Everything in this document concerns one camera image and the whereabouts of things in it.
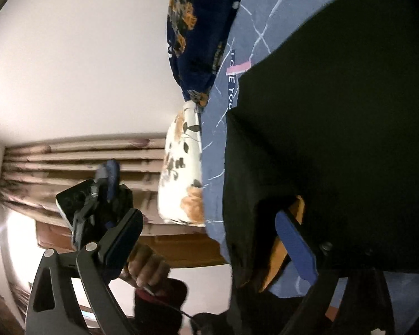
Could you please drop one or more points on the black pants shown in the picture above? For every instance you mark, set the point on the black pants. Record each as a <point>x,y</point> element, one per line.
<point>335,146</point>

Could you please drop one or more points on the wooden bed frame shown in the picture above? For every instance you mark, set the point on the wooden bed frame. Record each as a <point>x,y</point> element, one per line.
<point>183,246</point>

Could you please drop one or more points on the blue grid-pattern bed sheet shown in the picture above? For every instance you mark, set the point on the blue grid-pattern bed sheet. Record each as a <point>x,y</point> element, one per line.
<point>258,34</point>

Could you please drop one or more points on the person's left hand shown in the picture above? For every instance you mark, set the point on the person's left hand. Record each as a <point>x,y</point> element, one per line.
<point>145,269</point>

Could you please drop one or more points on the brown striped curtain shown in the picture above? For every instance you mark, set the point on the brown striped curtain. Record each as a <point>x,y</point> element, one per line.
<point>31,177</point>

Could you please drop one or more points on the white floral pillow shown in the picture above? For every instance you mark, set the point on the white floral pillow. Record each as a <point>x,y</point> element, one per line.
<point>180,192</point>

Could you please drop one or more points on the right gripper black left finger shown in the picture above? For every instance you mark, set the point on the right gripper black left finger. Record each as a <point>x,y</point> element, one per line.
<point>53,307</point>

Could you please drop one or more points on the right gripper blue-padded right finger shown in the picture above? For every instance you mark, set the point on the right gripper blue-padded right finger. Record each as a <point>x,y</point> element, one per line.
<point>346,295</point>

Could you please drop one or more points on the navy floral blanket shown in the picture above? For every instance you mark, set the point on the navy floral blanket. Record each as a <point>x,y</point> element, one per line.
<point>197,33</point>

